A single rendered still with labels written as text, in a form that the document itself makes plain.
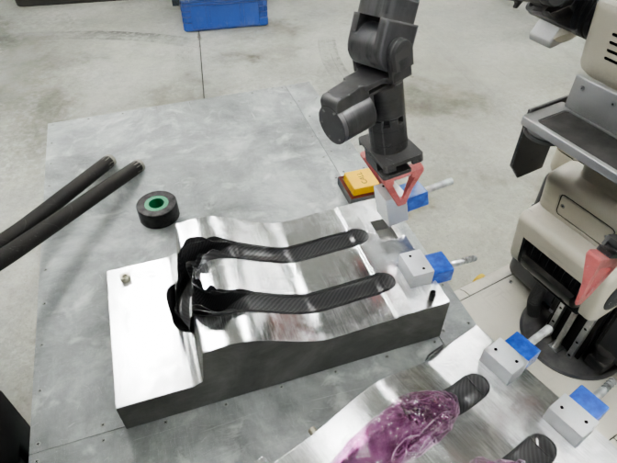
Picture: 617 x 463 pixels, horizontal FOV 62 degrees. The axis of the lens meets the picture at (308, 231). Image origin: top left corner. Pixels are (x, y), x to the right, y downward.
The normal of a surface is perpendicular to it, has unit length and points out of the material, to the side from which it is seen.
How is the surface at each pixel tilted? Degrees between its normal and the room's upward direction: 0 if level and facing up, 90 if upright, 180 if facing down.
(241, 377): 90
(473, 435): 28
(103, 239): 0
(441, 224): 0
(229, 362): 90
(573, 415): 0
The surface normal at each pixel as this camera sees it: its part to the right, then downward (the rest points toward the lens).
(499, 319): 0.00, -0.72
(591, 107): -0.87, 0.34
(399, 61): 0.59, 0.44
